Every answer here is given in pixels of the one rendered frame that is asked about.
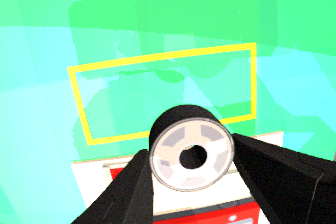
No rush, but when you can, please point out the black wheel with cream hub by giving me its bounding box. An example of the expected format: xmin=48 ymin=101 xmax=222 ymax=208
xmin=148 ymin=103 xmax=236 ymax=193

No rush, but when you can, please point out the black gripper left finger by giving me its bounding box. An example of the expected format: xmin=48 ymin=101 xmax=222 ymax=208
xmin=71 ymin=149 xmax=155 ymax=224

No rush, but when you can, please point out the yellow rectangular outline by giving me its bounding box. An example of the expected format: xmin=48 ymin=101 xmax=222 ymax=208
xmin=68 ymin=42 xmax=257 ymax=146

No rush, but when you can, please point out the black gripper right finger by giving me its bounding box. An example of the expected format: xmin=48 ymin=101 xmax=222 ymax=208
xmin=231 ymin=133 xmax=336 ymax=224

